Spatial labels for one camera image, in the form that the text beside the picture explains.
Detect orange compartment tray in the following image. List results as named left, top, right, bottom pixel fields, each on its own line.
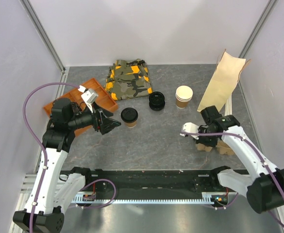
left=43, top=79, right=121, bottom=139

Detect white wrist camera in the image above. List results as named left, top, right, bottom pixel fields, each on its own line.
left=180, top=122, right=199, bottom=139
left=78, top=85, right=99, bottom=113

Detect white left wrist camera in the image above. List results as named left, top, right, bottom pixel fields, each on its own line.
left=78, top=85, right=99, bottom=113

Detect white paper straws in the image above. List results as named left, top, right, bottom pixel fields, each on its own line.
left=224, top=95, right=233, bottom=116

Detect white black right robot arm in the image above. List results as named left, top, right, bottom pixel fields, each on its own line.
left=183, top=106, right=284, bottom=214

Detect stack of black lids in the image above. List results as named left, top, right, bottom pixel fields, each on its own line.
left=149, top=91, right=166, bottom=111

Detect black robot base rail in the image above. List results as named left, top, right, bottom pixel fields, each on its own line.
left=86, top=169, right=227, bottom=200

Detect grey slotted cable duct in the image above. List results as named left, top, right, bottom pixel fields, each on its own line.
left=71, top=192, right=229, bottom=205

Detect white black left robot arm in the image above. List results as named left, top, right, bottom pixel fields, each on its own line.
left=13, top=98, right=121, bottom=233

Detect black plastic cup lid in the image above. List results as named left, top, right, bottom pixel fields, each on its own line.
left=120, top=107, right=138, bottom=123

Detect brown paper bag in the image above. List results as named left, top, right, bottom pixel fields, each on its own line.
left=197, top=51, right=251, bottom=112

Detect camouflage folded cloth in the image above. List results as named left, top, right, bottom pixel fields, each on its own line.
left=104, top=59, right=153, bottom=100

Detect cardboard cup carrier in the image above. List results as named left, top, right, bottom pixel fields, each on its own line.
left=196, top=140, right=235, bottom=155

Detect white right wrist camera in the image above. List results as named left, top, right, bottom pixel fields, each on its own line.
left=180, top=122, right=199, bottom=139

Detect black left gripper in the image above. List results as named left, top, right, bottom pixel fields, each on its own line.
left=67, top=101, right=121, bottom=134

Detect stack of paper cups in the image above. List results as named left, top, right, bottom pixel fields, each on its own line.
left=175, top=85, right=193, bottom=109

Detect single brown paper cup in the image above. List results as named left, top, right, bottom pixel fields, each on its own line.
left=124, top=120, right=137, bottom=128

